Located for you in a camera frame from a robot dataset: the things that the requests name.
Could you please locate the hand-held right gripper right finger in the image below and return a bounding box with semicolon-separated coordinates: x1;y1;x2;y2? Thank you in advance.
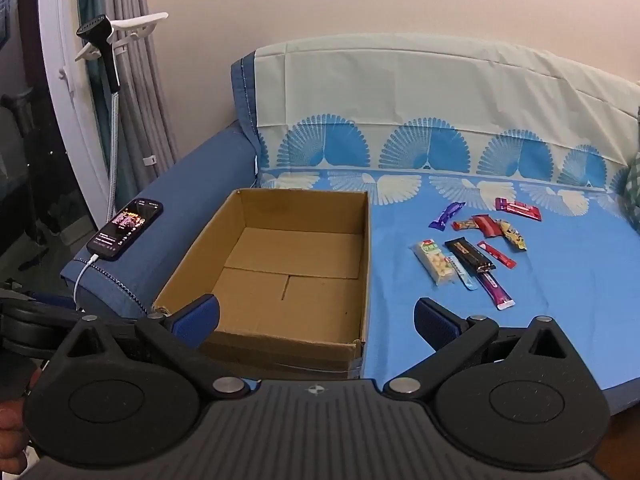
382;297;588;402

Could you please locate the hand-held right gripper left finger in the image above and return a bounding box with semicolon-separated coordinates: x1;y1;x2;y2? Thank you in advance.
45;294;251;402

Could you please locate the light blue stick sachet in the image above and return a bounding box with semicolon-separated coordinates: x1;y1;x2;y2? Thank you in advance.
445;255;477;291

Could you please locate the clear nut packet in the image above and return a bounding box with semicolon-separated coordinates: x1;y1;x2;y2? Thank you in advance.
412;238;458;287

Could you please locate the purple stick sachet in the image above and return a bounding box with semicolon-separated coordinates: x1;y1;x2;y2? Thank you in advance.
477;270;516;311

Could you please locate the black snack bar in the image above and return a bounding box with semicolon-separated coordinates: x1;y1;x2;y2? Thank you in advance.
444;237;496;275

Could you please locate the slim red stick sachet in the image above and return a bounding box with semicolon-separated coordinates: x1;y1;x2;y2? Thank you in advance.
476;240;517;270

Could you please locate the cardboard box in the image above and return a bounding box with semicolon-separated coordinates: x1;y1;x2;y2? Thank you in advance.
151;187;372;381

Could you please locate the purple candy bar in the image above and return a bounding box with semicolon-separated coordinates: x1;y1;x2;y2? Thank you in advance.
429;201;467;232

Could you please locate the square red snack packet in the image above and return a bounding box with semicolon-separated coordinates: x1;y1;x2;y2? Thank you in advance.
472;214;502;238

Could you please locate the yellow snack packet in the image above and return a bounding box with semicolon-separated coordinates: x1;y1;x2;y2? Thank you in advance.
497;219;527;252

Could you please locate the long red snack packet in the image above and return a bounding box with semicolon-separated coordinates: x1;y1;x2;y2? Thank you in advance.
495;197;542;222

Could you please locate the person's left hand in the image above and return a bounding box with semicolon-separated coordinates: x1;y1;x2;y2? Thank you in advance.
0;402;31;478

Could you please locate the black smartphone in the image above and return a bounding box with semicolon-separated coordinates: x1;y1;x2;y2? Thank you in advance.
86;198;165;261

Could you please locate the teal curtain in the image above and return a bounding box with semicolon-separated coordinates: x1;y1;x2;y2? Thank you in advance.
75;0;141;206

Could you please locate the green checked cloth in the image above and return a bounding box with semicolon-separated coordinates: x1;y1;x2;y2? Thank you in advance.
617;152;640;233

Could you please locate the blue white printed sofa cover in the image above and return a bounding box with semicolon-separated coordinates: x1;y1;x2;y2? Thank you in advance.
252;32;640;391

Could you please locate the white plastic hanger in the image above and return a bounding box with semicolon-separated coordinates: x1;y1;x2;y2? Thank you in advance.
75;11;168;62

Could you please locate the black garment steamer head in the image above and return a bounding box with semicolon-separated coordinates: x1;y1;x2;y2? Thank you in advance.
76;14;123;95

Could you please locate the white charging cable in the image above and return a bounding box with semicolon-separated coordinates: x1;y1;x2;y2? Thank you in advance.
74;255;101;311

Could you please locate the braided steamer hose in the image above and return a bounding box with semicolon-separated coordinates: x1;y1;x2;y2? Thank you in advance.
102;91;123;221

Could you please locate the white window frame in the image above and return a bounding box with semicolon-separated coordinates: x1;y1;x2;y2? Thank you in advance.
37;0;116;211

